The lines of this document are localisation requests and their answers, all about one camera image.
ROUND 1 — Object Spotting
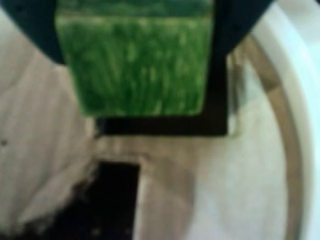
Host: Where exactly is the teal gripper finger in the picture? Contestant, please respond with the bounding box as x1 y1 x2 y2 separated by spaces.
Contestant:
0 0 66 65
213 0 279 59

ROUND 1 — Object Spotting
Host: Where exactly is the green square block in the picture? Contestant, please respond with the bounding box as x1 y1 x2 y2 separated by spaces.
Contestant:
55 0 214 118

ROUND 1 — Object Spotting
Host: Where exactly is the white bowl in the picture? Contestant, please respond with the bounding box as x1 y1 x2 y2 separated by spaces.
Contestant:
0 7 305 240

